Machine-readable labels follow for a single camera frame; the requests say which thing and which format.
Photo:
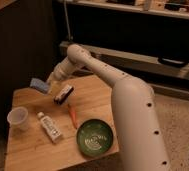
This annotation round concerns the green ribbed bowl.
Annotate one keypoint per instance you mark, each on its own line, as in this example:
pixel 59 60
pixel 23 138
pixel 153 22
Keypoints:
pixel 94 137

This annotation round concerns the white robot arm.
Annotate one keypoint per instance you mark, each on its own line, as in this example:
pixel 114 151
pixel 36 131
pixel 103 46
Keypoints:
pixel 140 140

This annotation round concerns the translucent ceramic cup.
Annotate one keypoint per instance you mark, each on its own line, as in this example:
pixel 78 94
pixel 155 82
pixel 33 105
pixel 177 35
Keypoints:
pixel 18 118

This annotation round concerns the thin metal pole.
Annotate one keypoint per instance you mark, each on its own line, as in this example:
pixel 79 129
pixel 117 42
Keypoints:
pixel 69 35

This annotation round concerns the cluttered background shelf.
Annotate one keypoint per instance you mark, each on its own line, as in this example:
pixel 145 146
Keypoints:
pixel 151 7

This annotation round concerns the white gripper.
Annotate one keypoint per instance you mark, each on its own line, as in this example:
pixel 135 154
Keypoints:
pixel 56 75

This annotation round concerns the black handle on rail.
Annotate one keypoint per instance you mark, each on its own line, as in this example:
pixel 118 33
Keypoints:
pixel 172 63

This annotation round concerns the grey metal rail beam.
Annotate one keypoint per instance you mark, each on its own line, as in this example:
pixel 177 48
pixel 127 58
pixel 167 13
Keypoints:
pixel 137 62

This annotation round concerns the white and blue sponge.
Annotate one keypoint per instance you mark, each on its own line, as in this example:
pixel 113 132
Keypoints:
pixel 38 85

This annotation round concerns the white tube with label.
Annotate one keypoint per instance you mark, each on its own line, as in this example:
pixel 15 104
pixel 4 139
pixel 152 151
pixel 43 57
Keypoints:
pixel 50 127

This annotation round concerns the dark snack bar packet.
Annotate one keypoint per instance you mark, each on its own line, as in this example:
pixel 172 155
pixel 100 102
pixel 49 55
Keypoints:
pixel 63 94

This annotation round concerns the orange carrot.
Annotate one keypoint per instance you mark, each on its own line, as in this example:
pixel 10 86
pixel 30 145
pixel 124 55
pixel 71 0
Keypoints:
pixel 72 113

